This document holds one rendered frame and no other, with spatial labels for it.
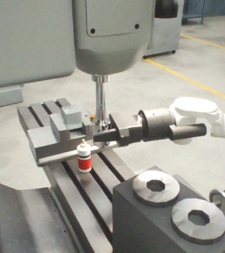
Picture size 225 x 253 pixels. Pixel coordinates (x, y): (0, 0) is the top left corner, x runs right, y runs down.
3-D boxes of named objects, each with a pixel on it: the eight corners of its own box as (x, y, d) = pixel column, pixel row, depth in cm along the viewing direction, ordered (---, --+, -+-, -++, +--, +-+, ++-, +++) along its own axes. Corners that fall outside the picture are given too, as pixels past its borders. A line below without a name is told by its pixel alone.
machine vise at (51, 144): (116, 125, 117) (117, 99, 112) (134, 143, 105) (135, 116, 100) (28, 144, 104) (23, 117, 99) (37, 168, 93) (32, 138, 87)
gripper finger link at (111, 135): (92, 131, 72) (116, 129, 74) (93, 143, 74) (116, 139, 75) (93, 135, 71) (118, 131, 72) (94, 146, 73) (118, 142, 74)
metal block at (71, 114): (76, 119, 103) (75, 104, 100) (82, 127, 98) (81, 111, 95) (62, 122, 101) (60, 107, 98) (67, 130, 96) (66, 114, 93)
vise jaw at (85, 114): (89, 116, 108) (88, 107, 106) (102, 131, 98) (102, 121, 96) (74, 119, 106) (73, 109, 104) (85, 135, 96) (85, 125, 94)
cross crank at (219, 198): (215, 200, 131) (219, 179, 125) (235, 218, 121) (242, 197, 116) (186, 212, 124) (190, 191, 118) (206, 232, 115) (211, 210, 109)
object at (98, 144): (93, 136, 80) (93, 119, 77) (110, 137, 79) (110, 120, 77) (92, 146, 76) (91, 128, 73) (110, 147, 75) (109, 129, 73)
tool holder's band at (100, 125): (93, 119, 77) (93, 116, 76) (110, 120, 77) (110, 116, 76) (91, 128, 73) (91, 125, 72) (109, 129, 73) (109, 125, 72)
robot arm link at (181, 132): (151, 101, 80) (189, 97, 82) (148, 133, 86) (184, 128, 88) (168, 123, 71) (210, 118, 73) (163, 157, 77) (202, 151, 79)
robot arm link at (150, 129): (107, 104, 80) (149, 99, 82) (108, 134, 84) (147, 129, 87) (120, 126, 69) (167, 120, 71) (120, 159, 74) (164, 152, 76)
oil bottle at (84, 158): (88, 164, 95) (87, 134, 89) (93, 170, 92) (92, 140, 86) (76, 167, 93) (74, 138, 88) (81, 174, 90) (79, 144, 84)
